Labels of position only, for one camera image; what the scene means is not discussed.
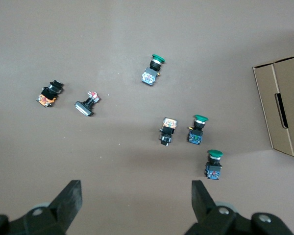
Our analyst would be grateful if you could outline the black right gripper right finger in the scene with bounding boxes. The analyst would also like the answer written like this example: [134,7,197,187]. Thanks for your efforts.
[185,180,294,235]

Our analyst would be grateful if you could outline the green mushroom push button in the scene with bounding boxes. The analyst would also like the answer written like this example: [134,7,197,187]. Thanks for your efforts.
[205,149,223,181]
[186,114,209,146]
[140,54,167,87]

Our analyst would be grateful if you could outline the brown cardboard box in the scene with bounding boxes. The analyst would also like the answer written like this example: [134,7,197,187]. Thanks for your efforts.
[252,52,294,162]

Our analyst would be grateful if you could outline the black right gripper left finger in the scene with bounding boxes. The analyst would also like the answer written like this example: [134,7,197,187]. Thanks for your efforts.
[0,180,83,235]

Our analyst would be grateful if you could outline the black square button red block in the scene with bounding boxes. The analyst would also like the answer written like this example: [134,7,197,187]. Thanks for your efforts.
[74,90,100,117]

